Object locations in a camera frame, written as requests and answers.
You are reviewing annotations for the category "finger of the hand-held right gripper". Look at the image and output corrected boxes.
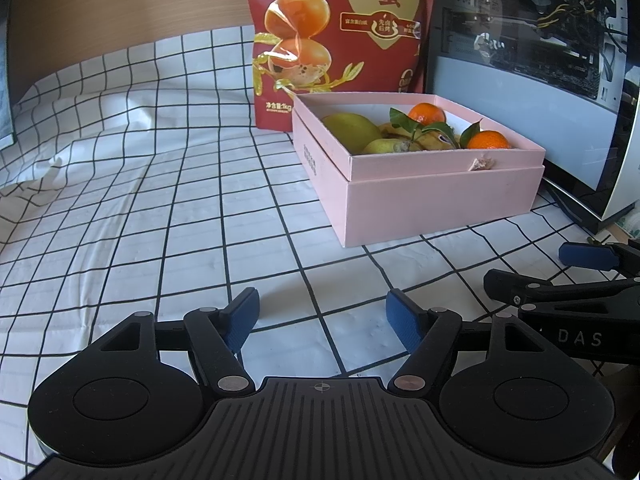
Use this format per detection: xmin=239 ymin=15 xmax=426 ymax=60
xmin=484 ymin=269 xmax=640 ymax=307
xmin=559 ymin=242 xmax=640 ymax=276

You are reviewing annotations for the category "red printed food bag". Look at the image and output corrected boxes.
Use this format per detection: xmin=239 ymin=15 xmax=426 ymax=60
xmin=247 ymin=0 xmax=438 ymax=132

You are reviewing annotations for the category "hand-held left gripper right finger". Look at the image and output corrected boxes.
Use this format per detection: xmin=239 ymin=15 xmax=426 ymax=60
xmin=385 ymin=288 xmax=551 ymax=396

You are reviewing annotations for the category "orange mandarin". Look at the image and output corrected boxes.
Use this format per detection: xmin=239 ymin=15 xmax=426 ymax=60
xmin=389 ymin=102 xmax=453 ymax=136
xmin=460 ymin=120 xmax=512 ymax=151

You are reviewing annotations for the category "white black checked tablecloth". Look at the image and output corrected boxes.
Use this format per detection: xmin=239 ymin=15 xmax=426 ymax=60
xmin=0 ymin=25 xmax=640 ymax=466

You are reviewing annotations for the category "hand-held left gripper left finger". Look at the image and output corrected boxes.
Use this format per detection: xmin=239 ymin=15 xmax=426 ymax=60
xmin=92 ymin=287 xmax=261 ymax=396

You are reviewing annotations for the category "glass panel computer case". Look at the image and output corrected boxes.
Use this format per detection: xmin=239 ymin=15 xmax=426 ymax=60
xmin=425 ymin=0 xmax=640 ymax=233

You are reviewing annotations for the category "pink cardboard box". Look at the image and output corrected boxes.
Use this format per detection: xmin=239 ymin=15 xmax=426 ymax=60
xmin=291 ymin=91 xmax=547 ymax=248

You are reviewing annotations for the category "dark monitor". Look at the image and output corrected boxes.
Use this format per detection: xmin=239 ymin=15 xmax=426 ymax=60
xmin=0 ymin=0 xmax=18 ymax=146

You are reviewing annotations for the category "large green pear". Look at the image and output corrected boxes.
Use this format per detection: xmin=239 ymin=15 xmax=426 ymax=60
xmin=322 ymin=113 xmax=383 ymax=153

